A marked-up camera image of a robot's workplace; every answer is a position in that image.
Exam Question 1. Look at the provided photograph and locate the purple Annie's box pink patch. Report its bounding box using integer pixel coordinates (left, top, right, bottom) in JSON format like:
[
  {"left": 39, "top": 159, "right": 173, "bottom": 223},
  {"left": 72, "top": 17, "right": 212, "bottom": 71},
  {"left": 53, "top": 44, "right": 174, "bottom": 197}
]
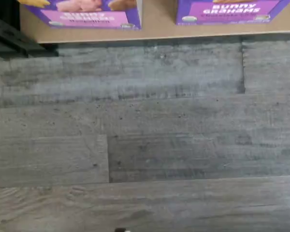
[{"left": 19, "top": 0, "right": 142, "bottom": 30}]

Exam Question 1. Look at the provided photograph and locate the black metal rack with Annie's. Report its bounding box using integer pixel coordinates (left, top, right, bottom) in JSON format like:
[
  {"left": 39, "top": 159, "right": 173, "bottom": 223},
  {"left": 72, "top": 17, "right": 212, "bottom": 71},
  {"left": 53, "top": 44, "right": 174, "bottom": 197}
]
[{"left": 0, "top": 0, "right": 60, "bottom": 58}]

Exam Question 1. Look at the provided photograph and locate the wooden shelf board under Annie's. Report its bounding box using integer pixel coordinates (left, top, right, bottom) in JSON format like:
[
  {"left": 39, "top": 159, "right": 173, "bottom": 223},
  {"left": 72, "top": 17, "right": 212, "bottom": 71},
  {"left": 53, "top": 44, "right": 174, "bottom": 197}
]
[{"left": 19, "top": 0, "right": 290, "bottom": 44}]

